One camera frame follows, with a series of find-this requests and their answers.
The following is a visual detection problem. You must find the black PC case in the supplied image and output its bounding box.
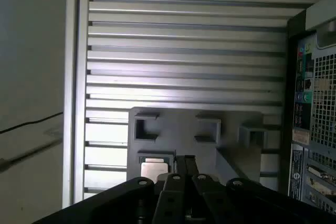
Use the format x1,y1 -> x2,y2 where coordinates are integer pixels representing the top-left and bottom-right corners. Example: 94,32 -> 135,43
278,0 -> 336,212

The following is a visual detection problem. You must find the grey plastic parts rack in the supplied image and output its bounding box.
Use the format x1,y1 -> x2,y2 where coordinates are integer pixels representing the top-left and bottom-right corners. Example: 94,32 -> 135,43
127,106 -> 279,192

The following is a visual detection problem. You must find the silver CPU with green edge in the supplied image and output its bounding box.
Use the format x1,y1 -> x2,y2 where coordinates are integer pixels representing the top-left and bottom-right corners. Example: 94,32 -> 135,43
141,157 -> 171,183

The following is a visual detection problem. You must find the thin black cable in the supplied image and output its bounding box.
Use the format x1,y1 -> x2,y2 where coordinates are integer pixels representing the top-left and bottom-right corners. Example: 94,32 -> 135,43
0,112 -> 64,133

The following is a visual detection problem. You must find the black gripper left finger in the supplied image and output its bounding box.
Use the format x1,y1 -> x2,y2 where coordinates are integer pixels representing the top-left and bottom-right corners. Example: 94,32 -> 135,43
33,155 -> 187,224

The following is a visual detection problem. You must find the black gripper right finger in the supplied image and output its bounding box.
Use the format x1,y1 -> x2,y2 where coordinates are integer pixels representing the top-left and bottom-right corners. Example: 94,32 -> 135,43
185,155 -> 336,224

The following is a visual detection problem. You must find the aluminium table frame rail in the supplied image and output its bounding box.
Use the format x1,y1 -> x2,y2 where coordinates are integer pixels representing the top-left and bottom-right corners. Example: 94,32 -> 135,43
62,0 -> 91,207

